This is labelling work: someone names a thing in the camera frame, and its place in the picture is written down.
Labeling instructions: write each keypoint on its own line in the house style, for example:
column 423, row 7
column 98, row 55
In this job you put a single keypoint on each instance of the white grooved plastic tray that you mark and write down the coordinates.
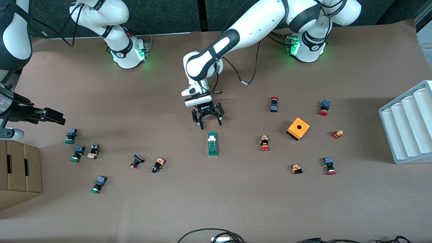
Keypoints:
column 408, row 128

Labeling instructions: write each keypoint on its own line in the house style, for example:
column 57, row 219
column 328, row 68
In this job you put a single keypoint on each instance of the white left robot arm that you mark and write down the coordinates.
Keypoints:
column 249, row 30

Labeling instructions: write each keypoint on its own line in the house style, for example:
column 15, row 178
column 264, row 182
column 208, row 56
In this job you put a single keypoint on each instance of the black push button orange block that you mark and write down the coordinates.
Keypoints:
column 159, row 162

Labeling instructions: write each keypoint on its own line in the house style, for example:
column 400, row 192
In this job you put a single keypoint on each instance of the red yellow emergency stop head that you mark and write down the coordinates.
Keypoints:
column 336, row 135

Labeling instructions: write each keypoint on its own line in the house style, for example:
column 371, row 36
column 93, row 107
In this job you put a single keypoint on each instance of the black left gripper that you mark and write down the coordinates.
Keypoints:
column 206, row 109

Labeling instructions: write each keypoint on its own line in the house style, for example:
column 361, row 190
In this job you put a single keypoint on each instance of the white plug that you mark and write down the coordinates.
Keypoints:
column 221, row 240

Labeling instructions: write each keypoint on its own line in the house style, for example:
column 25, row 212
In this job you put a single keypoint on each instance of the orange button enclosure box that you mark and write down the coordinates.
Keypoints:
column 293, row 129

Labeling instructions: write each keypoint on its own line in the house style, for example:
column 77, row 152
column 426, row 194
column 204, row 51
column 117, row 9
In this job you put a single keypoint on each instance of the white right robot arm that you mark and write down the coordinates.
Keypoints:
column 118, row 44

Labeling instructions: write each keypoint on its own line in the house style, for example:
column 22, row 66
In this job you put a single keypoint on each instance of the red mushroom button blue block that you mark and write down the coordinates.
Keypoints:
column 325, row 104
column 328, row 162
column 274, row 108

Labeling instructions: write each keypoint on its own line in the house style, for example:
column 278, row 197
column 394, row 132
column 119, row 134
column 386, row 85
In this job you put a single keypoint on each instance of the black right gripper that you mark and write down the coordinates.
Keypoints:
column 21, row 112

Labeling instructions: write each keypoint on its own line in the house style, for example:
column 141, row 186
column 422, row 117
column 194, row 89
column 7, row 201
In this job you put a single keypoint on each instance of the black switch orange contact block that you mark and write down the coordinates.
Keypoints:
column 94, row 148

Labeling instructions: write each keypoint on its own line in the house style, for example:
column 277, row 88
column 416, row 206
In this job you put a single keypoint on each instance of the red emergency stop orange block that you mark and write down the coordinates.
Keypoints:
column 264, row 139

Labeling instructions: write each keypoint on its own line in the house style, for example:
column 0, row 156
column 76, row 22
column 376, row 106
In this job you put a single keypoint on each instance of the green push button blue block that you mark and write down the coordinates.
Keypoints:
column 71, row 132
column 100, row 180
column 79, row 149

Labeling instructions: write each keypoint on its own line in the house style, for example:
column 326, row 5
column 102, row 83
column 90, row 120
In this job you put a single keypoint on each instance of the brown cardboard box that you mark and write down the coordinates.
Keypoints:
column 20, row 175

